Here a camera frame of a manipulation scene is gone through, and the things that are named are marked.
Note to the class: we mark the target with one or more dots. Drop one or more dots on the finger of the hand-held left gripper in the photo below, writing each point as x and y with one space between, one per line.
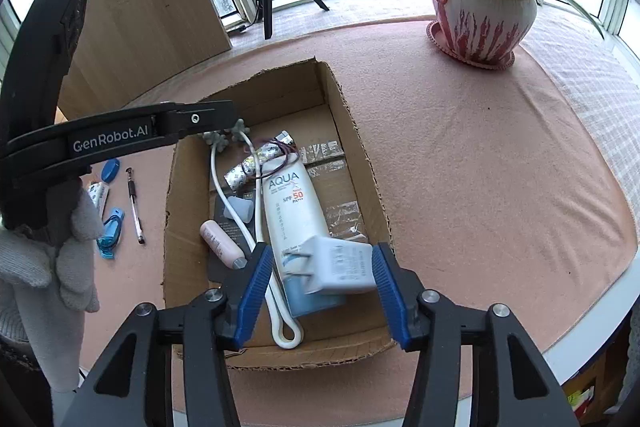
205 119

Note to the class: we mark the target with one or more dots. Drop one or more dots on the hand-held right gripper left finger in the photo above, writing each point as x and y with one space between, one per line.
252 302

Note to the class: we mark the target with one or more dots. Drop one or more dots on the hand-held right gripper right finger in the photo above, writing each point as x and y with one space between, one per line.
390 297

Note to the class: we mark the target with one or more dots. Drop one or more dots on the white charger adapter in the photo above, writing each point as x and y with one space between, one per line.
340 267

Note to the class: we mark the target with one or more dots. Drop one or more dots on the star print pouch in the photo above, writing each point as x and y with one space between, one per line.
235 177

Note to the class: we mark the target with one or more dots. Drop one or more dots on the pink tube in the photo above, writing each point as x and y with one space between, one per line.
220 244

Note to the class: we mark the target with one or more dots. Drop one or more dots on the translucent cap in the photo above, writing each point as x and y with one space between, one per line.
239 209

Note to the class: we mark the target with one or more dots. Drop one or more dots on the cardboard box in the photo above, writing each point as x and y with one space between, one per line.
350 187

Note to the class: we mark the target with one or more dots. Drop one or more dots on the person's left forearm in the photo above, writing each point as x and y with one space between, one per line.
20 387

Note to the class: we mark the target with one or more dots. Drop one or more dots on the person's left hand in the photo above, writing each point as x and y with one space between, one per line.
45 297

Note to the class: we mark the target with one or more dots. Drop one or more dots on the black card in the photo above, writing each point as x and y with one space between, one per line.
222 271

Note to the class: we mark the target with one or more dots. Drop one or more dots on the white sunscreen bottle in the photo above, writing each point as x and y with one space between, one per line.
290 207

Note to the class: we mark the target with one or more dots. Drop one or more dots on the blue round cap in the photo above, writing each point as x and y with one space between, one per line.
110 171

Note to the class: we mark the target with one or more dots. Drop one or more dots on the black pen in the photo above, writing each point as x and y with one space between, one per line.
135 207

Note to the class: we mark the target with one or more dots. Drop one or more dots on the wooden board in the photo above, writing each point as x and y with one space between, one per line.
150 7

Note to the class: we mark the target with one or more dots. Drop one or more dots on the small white tube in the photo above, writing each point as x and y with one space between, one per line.
100 197

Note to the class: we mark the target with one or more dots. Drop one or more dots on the blue plastic clip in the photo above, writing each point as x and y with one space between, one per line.
111 234

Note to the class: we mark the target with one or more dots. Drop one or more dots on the pink tablecloth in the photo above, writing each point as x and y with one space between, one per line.
475 157

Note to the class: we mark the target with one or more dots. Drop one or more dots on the pink saucer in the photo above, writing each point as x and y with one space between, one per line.
492 63

